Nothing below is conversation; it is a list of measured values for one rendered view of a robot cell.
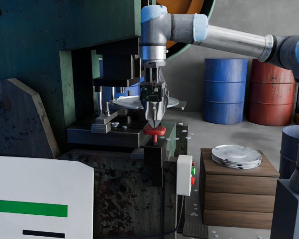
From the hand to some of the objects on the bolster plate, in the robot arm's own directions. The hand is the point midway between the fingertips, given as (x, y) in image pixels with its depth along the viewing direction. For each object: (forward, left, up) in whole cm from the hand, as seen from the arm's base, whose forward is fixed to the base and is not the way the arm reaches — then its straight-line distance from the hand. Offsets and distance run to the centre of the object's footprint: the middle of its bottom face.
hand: (154, 123), depth 90 cm
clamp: (+19, -21, -7) cm, 29 cm away
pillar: (+23, -31, -4) cm, 39 cm away
